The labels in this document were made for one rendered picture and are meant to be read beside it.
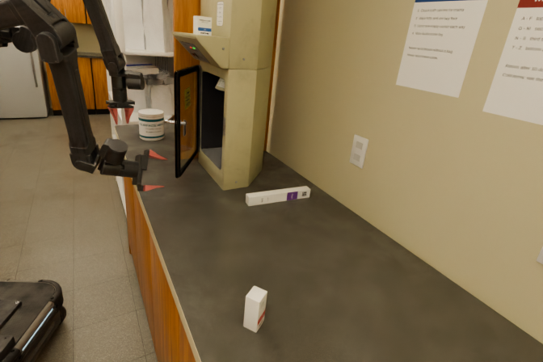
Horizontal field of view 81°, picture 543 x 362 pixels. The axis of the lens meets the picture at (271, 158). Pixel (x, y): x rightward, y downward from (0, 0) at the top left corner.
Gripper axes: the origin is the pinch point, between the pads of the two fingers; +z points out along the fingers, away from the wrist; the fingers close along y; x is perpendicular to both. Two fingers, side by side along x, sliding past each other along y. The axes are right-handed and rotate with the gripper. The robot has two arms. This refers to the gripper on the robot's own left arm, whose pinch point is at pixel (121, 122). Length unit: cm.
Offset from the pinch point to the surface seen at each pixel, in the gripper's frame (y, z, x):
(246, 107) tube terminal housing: 28, -13, -51
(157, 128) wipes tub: 24.1, 9.7, 20.4
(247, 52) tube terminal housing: 27, -32, -52
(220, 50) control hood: 18, -32, -50
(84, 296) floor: -17, 110, 38
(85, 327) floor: -22, 112, 15
